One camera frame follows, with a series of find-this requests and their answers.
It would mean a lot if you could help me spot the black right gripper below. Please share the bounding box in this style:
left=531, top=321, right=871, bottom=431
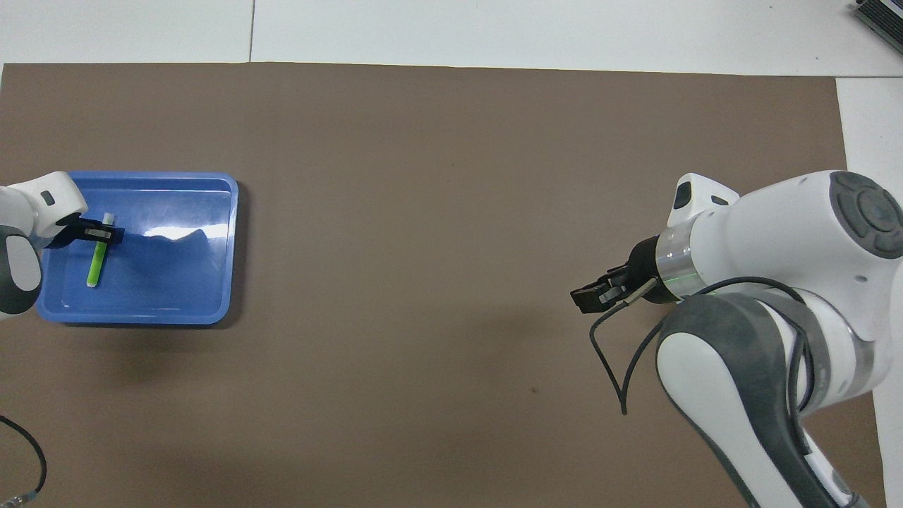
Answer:
left=569, top=236, right=679, bottom=313

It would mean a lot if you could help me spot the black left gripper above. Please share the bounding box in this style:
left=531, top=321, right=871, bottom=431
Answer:
left=44, top=215, right=126, bottom=250

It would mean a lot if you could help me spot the green pen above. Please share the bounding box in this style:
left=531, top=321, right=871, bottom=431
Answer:
left=86, top=212, right=116, bottom=289

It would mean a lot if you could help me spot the blue plastic tray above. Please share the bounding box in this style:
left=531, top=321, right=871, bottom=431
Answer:
left=35, top=171, right=239, bottom=326

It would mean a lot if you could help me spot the brown table mat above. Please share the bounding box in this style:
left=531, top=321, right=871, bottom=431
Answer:
left=0, top=62, right=888, bottom=508

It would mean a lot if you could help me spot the grey ribbed device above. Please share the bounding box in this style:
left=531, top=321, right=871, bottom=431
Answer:
left=852, top=0, right=903, bottom=54

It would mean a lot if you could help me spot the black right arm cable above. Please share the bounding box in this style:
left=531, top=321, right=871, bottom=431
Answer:
left=589, top=277, right=819, bottom=417

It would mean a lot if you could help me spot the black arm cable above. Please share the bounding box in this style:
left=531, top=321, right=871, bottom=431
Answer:
left=589, top=277, right=819, bottom=417
left=0, top=415, right=48, bottom=505

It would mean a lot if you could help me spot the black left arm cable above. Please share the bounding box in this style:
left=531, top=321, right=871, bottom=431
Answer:
left=0, top=415, right=48, bottom=505

